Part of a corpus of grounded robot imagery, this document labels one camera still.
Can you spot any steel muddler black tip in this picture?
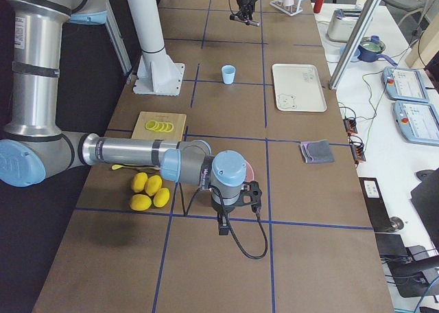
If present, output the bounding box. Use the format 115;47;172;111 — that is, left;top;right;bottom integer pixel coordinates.
229;14;260;27

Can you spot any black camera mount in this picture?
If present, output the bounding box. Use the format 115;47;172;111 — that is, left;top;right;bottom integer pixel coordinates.
234;181;262;214

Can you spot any purple folded cloth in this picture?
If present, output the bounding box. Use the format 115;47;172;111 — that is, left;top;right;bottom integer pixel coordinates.
300;142;309;163

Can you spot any cream bear print tray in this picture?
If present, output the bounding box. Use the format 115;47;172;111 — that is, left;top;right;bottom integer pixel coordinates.
272;63;327;113

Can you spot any grey folded cloth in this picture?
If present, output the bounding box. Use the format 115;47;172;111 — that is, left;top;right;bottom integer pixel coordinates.
303;140;335;163

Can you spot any pink bowl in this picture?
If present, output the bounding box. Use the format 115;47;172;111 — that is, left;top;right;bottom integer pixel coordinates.
244;161;254;183

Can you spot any lemon slice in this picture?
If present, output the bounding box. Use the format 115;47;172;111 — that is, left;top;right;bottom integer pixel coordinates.
152;121;161;132
163;122;174;133
145;119;158;131
158;122;167;132

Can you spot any bamboo cutting board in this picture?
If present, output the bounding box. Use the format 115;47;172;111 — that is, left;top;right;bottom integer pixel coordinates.
131;111;187;141

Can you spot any whole yellow lemon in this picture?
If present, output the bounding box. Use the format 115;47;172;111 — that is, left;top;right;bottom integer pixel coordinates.
144;175;163;196
130;172;148;193
153;187;170;208
129;194;152;211

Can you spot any yellow plastic knife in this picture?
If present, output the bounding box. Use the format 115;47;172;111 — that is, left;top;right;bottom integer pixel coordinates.
110;164;159;172

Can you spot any teach pendant tablet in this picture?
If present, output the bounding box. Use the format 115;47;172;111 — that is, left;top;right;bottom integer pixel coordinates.
383;67;429;103
393;100;438;146

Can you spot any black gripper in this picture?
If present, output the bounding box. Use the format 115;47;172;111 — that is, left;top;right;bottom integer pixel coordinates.
235;0;257;25
211;201;237;235

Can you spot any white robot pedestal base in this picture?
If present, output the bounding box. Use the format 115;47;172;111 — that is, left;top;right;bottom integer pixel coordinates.
127;0;185;96

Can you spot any blue saucepan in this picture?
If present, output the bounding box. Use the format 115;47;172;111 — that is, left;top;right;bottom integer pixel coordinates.
358;35;397;66

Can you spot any aluminium frame post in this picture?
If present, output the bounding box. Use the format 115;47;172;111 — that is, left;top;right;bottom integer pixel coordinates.
329;0;381;90

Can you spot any blue bowl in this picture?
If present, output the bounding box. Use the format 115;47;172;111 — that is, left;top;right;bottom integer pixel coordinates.
338;44;361;63

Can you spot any light blue plastic cup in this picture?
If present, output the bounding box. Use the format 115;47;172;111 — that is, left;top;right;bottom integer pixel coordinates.
221;65;236;85

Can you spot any white toaster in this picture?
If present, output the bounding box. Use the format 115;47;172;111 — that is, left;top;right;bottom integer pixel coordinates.
327;8;361;43

